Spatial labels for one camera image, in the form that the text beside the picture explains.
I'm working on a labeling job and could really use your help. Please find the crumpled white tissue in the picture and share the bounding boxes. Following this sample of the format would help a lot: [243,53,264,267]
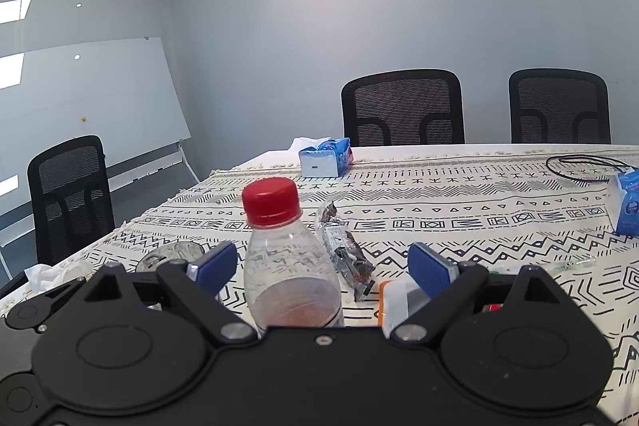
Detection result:
[25,258,93,294]

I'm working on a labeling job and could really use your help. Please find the clear drinking glass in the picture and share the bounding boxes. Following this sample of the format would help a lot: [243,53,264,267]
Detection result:
[135,241,205,272]

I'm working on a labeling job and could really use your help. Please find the black mesh chair left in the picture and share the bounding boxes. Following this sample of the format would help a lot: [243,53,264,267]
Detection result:
[27,135,115,266]

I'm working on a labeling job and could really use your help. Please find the black cable loop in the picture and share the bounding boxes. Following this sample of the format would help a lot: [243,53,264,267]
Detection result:
[545,153,636,184]

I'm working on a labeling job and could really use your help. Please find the clear plastic bottle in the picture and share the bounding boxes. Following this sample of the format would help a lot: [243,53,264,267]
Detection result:
[242,177,346,337]

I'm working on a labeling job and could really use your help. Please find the blue tissue box far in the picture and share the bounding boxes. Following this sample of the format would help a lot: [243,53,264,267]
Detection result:
[289,137,353,178]

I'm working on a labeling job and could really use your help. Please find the patterned white tablecloth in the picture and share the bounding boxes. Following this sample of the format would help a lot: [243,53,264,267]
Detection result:
[1,147,638,425]

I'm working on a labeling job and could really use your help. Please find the clear snack wrapper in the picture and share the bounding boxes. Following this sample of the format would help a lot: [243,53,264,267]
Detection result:
[315,201,375,302]

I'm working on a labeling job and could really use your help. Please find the black mesh chair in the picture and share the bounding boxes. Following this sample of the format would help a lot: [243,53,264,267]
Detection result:
[509,68,612,144]
[27,135,115,266]
[341,69,464,147]

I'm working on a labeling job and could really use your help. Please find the black mesh chair centre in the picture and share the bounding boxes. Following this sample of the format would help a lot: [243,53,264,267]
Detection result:
[341,69,464,147]

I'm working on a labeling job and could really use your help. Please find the red bottle cap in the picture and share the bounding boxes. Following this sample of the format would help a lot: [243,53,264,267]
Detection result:
[242,177,302,228]

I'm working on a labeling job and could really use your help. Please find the white whiteboard on stand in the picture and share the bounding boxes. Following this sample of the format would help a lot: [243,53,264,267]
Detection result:
[1,37,192,228]

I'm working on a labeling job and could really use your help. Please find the black mesh chair right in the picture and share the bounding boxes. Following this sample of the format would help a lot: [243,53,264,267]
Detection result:
[509,68,612,144]

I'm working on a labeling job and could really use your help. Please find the blue tissue pack right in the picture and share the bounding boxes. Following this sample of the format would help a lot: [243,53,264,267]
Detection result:
[607,168,639,237]

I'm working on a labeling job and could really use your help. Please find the orange white plastic package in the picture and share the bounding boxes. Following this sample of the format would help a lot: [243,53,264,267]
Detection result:
[378,273,430,337]

